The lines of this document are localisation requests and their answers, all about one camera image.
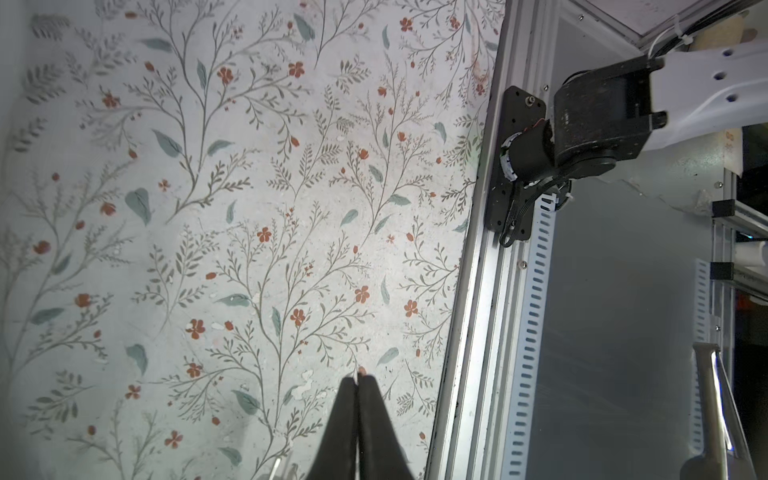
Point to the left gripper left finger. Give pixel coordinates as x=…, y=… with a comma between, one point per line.
x=337, y=451

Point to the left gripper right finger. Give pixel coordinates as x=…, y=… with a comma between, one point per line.
x=381, y=456

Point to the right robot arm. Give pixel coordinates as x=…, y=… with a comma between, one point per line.
x=617, y=112

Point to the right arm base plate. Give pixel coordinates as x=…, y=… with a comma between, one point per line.
x=522, y=157

